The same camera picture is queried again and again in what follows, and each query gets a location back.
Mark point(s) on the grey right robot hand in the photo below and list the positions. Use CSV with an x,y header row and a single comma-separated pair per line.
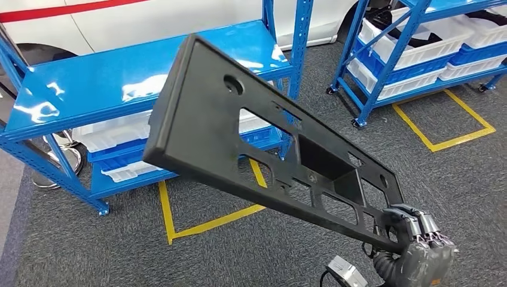
x,y
427,261

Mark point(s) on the black plastic panel part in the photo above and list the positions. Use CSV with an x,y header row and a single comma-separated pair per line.
x,y
190,119

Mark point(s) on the blue wheeled shelf rack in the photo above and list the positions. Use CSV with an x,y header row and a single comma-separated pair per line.
x,y
395,51

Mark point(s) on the blue steel shelf rack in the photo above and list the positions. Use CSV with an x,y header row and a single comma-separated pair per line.
x,y
79,79

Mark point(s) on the black parts in bin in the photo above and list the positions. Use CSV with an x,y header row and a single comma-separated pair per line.
x,y
431,39

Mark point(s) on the white car red stripe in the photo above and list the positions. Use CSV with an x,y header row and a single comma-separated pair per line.
x,y
138,23

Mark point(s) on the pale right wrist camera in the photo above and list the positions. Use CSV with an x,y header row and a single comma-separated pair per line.
x,y
346,273

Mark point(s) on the chrome stanchion post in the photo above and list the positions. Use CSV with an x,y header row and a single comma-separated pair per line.
x,y
78,160

